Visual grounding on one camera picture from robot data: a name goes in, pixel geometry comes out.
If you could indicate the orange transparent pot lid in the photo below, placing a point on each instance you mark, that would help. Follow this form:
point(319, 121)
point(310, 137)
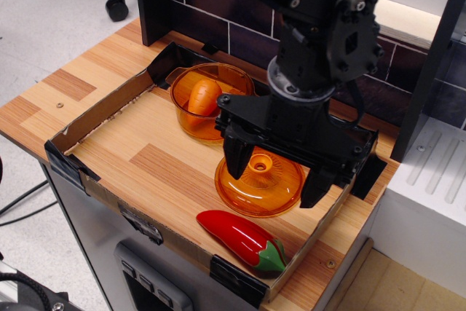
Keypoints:
point(269, 186)

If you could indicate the orange toy carrot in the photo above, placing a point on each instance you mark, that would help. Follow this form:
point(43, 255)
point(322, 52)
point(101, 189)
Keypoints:
point(203, 97)

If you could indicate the dark brick backsplash panel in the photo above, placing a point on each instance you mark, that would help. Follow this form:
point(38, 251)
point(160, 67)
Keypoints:
point(249, 30)

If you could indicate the black upright post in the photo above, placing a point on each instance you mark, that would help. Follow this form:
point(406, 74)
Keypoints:
point(450, 30)

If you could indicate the orange transparent pot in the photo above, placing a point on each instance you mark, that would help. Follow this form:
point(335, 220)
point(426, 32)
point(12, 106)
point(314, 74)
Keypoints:
point(232, 80)

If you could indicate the cardboard fence with black tape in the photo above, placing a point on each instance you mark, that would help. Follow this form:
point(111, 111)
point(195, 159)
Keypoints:
point(125, 172)

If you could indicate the red toy chili pepper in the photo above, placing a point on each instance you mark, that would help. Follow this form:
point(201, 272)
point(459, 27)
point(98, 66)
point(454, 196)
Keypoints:
point(255, 246)

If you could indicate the white toy sink drainboard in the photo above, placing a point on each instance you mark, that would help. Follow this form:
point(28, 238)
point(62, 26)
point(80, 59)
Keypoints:
point(432, 174)

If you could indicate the grey toy oven panel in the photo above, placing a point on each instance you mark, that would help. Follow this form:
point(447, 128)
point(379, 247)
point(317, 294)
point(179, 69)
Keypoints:
point(149, 289)

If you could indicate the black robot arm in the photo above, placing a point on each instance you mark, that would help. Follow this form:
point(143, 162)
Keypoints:
point(324, 45)

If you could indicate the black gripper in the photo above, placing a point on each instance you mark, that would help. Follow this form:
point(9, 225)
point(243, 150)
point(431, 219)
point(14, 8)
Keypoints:
point(303, 134)

